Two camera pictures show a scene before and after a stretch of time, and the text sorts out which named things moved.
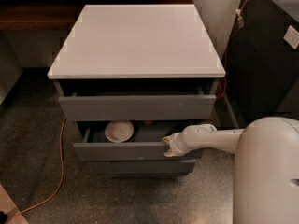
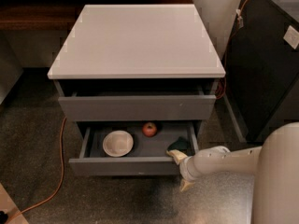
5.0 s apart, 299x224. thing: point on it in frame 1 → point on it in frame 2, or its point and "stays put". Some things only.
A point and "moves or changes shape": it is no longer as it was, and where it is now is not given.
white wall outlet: x=291 y=36 stays put
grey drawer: x=91 y=142 moves or changes shape
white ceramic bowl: x=119 y=131 → x=118 y=143
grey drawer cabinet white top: x=131 y=76 stays put
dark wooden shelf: x=50 y=13 stays put
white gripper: x=177 y=144 → x=187 y=168
